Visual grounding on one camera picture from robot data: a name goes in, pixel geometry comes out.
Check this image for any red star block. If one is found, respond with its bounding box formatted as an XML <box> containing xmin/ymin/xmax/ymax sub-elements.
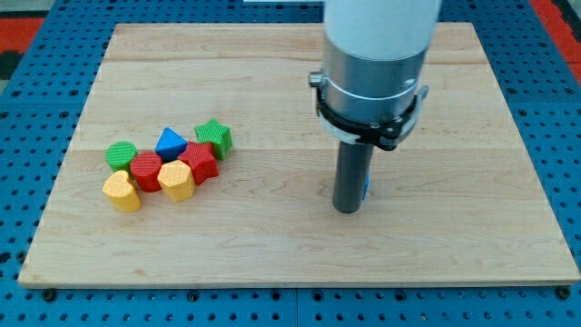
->
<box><xmin>178</xmin><ymin>142</ymin><xmax>220</xmax><ymax>185</ymax></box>

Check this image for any black clamp ring mount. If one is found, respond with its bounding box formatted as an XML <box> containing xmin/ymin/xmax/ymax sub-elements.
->
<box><xmin>316</xmin><ymin>85</ymin><xmax>428</xmax><ymax>151</ymax></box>

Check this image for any blue cube block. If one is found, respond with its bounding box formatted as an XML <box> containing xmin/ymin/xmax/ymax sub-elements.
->
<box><xmin>361</xmin><ymin>173</ymin><xmax>370</xmax><ymax>201</ymax></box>

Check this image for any yellow hexagon block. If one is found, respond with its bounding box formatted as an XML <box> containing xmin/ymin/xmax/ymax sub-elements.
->
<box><xmin>157</xmin><ymin>160</ymin><xmax>196</xmax><ymax>202</ymax></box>

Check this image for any blue triangle block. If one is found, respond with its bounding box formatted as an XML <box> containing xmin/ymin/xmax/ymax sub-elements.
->
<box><xmin>155</xmin><ymin>127</ymin><xmax>187</xmax><ymax>162</ymax></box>

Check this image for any green cylinder block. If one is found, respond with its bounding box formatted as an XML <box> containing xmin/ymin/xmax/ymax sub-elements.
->
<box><xmin>105</xmin><ymin>141</ymin><xmax>138</xmax><ymax>172</ymax></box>

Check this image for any light wooden board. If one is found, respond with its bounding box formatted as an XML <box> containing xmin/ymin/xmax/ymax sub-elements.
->
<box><xmin>19</xmin><ymin>23</ymin><xmax>580</xmax><ymax>289</ymax></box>

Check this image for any red cylinder block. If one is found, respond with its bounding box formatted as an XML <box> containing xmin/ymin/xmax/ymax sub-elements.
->
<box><xmin>130</xmin><ymin>152</ymin><xmax>162</xmax><ymax>193</ymax></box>

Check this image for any green star block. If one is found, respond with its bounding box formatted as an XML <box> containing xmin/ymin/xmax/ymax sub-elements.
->
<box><xmin>194</xmin><ymin>117</ymin><xmax>232</xmax><ymax>161</ymax></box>

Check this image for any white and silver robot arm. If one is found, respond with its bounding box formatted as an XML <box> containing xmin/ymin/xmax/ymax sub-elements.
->
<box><xmin>309</xmin><ymin>0</ymin><xmax>441</xmax><ymax>213</ymax></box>

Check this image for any yellow heart block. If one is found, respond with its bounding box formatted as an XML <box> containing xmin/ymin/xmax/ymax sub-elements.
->
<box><xmin>102</xmin><ymin>170</ymin><xmax>142</xmax><ymax>213</ymax></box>

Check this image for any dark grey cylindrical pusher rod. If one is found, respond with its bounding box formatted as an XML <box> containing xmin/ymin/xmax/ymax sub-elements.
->
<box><xmin>332</xmin><ymin>142</ymin><xmax>373</xmax><ymax>213</ymax></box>

